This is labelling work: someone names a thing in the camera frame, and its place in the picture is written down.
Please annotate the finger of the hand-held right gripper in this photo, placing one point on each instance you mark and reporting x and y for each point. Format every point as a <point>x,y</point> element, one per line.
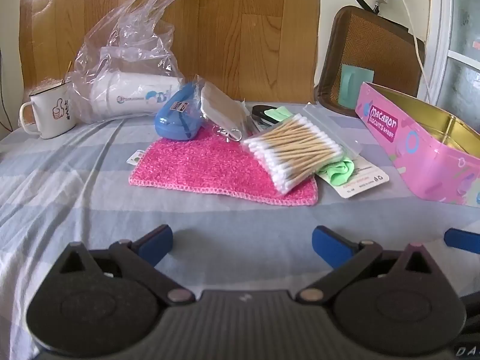
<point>463,240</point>

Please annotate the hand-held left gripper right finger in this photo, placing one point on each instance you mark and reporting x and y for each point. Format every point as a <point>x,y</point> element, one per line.
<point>330,245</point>

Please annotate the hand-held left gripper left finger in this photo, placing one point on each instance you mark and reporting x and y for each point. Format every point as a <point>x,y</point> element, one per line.
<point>157,243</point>

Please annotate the white card of colourful strips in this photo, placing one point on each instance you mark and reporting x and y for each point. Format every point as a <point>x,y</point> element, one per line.
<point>362,180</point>

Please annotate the pink biscuit tin box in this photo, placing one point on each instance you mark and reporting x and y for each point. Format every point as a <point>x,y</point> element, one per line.
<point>412,146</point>

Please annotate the blue plastic case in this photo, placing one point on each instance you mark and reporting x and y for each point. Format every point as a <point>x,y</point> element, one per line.
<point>176,120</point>

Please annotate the clear packet of white pads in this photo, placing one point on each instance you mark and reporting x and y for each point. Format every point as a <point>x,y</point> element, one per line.
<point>221,105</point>

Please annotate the striped bed sheet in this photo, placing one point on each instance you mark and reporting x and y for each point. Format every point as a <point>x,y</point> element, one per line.
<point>112,195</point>

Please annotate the pink fluffy cloth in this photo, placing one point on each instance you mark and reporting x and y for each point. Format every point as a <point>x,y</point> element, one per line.
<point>210,168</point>

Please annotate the bag of cotton swabs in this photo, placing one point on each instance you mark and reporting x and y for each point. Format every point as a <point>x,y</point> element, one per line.
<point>294,146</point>

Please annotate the light green pad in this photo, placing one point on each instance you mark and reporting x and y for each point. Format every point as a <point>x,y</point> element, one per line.
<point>278,114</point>

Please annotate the black oval item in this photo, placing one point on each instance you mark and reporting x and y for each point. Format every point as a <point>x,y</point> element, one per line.
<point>258,112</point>

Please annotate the white cylindrical bottle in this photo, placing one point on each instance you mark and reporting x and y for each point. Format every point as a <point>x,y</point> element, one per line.
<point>127,95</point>

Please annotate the teal sticker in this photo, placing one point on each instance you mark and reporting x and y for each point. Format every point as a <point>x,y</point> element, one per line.
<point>354,84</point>

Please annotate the white enamel mug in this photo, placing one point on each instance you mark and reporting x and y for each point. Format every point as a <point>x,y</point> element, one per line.
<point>52,114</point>

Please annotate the white framed glass window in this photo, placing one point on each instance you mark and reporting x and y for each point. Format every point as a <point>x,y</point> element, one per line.
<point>440,45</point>

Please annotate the clear plastic bag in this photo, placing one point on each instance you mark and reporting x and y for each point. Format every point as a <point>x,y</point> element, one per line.
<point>123,37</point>

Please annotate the wooden headboard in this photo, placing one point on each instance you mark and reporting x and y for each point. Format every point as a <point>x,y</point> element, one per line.
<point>240,26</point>

